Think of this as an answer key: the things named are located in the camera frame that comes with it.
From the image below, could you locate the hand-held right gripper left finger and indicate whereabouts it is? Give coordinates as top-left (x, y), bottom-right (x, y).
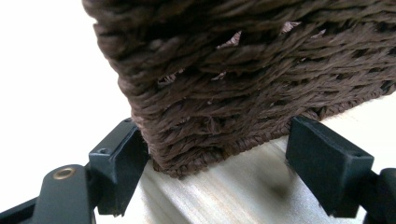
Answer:
top-left (88, 118), bottom-right (150, 217)

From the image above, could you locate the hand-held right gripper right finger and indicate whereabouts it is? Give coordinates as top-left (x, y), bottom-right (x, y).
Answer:
top-left (285, 115), bottom-right (375, 218)

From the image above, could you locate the dark brown woven basket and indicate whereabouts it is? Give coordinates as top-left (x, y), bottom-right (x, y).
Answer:
top-left (81, 0), bottom-right (396, 179)

